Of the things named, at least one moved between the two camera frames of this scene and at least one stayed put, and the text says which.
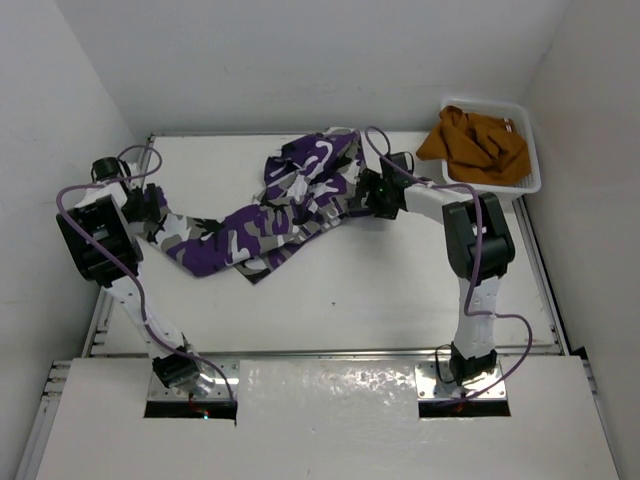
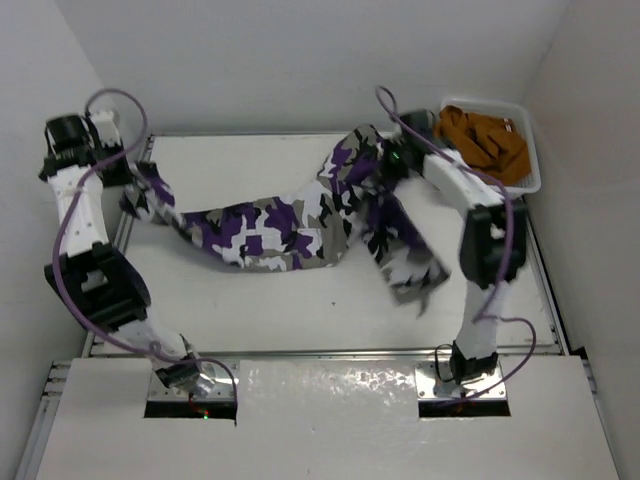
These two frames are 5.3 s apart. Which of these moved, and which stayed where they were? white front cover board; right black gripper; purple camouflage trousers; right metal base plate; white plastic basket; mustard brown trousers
Moved: purple camouflage trousers; right black gripper
Stayed: right metal base plate; white plastic basket; white front cover board; mustard brown trousers
